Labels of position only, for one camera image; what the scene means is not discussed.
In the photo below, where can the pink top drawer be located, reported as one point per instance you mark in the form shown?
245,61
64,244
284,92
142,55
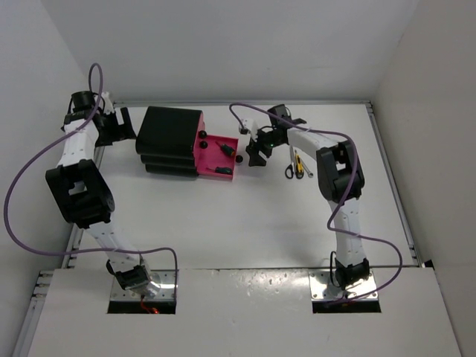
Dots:
201,133

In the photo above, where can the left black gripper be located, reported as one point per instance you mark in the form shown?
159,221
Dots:
119,133

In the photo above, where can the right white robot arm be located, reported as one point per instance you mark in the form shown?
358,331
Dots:
339,177

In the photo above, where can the black handled scissors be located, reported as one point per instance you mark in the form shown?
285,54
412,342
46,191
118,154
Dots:
290,171

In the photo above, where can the black drawer cabinet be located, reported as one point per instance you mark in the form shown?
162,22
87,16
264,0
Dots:
168,140

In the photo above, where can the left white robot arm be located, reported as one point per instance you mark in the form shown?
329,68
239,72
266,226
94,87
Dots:
82,194

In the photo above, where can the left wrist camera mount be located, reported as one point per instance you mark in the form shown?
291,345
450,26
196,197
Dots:
106,103

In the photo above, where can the small green stubby screwdriver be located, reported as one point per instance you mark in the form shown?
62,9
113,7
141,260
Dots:
221,170

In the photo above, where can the pink middle drawer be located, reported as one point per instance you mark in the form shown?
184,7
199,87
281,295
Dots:
200,145

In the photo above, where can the green orange handled screwdriver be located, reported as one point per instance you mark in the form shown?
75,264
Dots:
226,149

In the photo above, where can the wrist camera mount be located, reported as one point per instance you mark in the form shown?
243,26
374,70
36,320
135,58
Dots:
249,127
106,103

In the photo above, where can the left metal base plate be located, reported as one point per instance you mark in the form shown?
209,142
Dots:
160,290

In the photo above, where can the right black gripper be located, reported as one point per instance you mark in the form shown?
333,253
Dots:
253,149

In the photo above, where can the yellow utility knife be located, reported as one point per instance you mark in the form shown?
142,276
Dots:
299,170

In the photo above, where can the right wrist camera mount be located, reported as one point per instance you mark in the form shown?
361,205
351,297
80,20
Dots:
249,127

